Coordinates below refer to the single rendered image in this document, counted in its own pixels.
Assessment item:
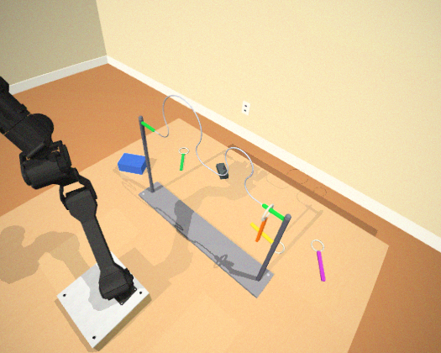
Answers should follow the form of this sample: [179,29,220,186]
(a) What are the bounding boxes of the white ring with magenta handle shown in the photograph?
[311,240,326,282]

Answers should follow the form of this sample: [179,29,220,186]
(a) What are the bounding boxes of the yellow bar with white loop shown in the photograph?
[250,223,285,254]

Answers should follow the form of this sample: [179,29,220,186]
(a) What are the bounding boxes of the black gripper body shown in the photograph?
[0,76,30,134]

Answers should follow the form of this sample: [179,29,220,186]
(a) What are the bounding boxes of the grey wire course on two posts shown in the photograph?
[138,95,291,298]

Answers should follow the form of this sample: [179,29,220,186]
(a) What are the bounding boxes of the orange handle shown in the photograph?
[256,203,275,243]

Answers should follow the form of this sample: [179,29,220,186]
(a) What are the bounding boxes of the blue block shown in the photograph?
[118,152,147,175]

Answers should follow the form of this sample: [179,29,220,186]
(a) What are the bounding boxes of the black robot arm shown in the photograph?
[4,113,137,305]

